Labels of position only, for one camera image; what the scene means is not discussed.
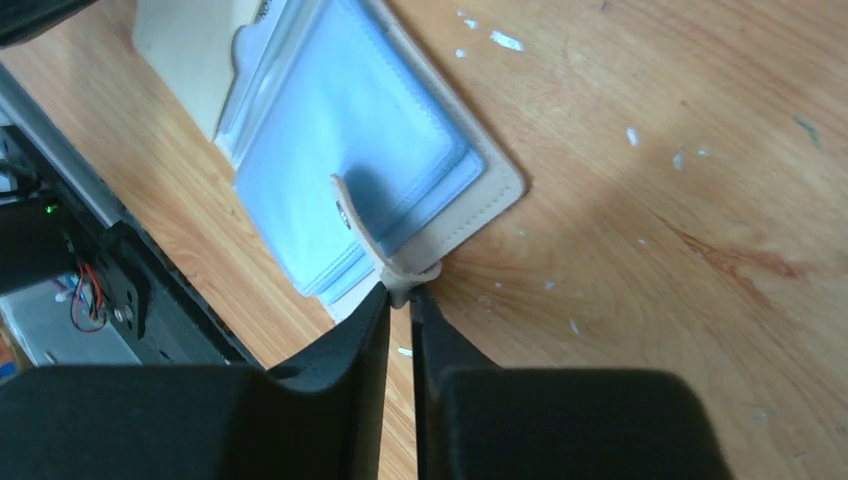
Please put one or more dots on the beige card holder wallet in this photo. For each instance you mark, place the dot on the beige card holder wallet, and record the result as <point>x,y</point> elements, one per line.
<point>356,161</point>

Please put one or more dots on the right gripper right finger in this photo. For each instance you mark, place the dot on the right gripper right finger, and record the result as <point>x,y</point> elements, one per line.
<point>476,419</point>

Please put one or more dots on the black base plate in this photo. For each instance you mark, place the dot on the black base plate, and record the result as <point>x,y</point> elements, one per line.
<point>77,288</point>

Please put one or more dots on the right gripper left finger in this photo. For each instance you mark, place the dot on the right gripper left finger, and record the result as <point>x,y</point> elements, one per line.
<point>317,415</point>

